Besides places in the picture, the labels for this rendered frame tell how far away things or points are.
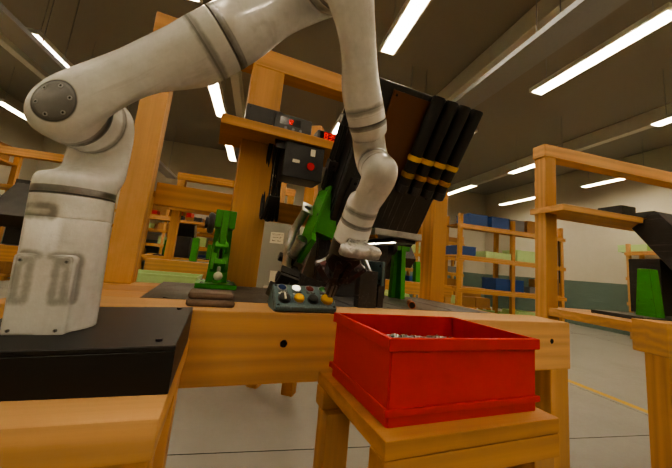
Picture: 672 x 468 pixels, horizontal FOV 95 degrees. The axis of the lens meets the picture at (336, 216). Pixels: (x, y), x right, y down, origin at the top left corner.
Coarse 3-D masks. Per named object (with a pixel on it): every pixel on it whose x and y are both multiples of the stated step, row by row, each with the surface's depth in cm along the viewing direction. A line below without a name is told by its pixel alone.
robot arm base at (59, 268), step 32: (32, 192) 38; (32, 224) 38; (64, 224) 38; (96, 224) 41; (32, 256) 37; (64, 256) 38; (96, 256) 41; (32, 288) 37; (64, 288) 38; (96, 288) 42; (32, 320) 37; (64, 320) 38; (96, 320) 43
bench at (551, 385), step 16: (112, 288) 94; (128, 288) 97; (144, 288) 101; (544, 384) 101; (560, 384) 101; (544, 400) 100; (560, 400) 100; (560, 416) 99; (560, 432) 98; (560, 448) 97; (560, 464) 97
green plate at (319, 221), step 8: (320, 192) 109; (328, 192) 101; (320, 200) 104; (328, 200) 102; (320, 208) 100; (328, 208) 102; (312, 216) 105; (320, 216) 99; (328, 216) 101; (312, 224) 101; (320, 224) 100; (328, 224) 101; (304, 232) 106; (312, 232) 97; (320, 232) 100; (328, 232) 101
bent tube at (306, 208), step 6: (306, 204) 108; (306, 210) 105; (312, 210) 108; (300, 216) 108; (306, 216) 108; (294, 222) 110; (300, 222) 109; (294, 228) 110; (288, 234) 111; (294, 234) 110; (288, 240) 109; (294, 240) 110; (288, 246) 107; (288, 258) 102; (282, 264) 100; (288, 264) 99
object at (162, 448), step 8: (176, 392) 55; (168, 416) 51; (168, 424) 51; (168, 432) 51; (160, 440) 50; (168, 440) 54; (160, 448) 50; (160, 456) 50; (128, 464) 30; (136, 464) 30; (144, 464) 30; (152, 464) 35; (160, 464) 50
